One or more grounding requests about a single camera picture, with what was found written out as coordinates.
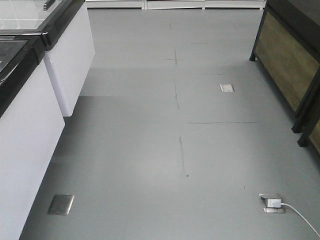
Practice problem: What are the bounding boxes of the steel floor plate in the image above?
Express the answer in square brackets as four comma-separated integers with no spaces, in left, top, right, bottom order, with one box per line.
[47,194,75,216]
[219,83,235,93]

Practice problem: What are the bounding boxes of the white store shelving unit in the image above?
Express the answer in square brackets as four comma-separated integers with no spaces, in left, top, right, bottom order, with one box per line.
[86,0,266,10]

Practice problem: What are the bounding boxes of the white chest freezer far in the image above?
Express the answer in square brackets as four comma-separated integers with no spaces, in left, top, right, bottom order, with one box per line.
[0,0,95,117]

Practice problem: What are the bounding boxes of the steel floor plate left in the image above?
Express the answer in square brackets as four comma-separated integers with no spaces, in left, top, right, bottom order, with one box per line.
[47,194,75,216]

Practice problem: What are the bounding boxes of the white power cable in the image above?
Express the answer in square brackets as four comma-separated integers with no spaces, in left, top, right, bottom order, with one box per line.
[280,202,320,239]

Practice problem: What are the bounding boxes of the wooden black-framed produce stand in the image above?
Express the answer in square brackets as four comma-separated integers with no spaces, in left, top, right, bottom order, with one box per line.
[249,0,320,133]

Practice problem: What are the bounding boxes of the steel floor plate far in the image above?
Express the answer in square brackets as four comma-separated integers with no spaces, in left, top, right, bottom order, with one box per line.
[219,83,235,93]

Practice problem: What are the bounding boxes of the white chest freezer near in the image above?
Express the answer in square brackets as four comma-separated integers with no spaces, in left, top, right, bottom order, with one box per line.
[0,36,65,240]

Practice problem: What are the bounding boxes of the open floor socket box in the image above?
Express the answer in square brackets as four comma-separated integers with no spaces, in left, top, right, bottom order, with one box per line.
[258,193,286,214]

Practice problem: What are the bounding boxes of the white chest freezer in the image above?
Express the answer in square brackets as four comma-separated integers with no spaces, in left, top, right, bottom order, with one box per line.
[0,36,65,240]
[0,0,95,117]

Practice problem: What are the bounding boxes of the white power adapter plug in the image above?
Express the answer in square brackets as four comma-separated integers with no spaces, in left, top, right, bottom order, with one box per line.
[265,198,282,208]

